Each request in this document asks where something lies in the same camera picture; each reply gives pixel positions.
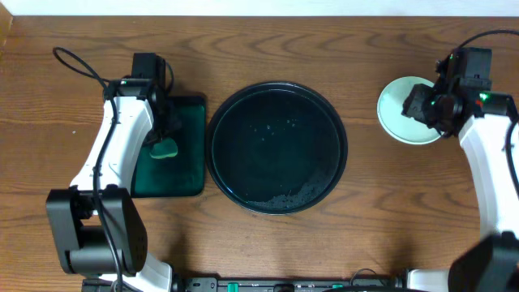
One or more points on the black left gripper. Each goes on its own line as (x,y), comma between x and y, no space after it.
(166,122)

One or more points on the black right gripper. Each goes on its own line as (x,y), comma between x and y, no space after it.
(414,105)

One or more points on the pale green plate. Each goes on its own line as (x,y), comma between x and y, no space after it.
(390,106)

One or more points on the green scrubbing sponge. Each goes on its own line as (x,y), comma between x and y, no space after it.
(167,148)

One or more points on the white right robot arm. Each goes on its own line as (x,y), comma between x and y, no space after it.
(490,145)

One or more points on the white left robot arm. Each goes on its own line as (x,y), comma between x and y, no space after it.
(96,227)

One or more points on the dark green rectangular water tray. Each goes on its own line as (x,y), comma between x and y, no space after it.
(179,176)

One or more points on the round black serving tray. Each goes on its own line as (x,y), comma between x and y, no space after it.
(276,148)

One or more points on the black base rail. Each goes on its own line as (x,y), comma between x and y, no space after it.
(211,284)

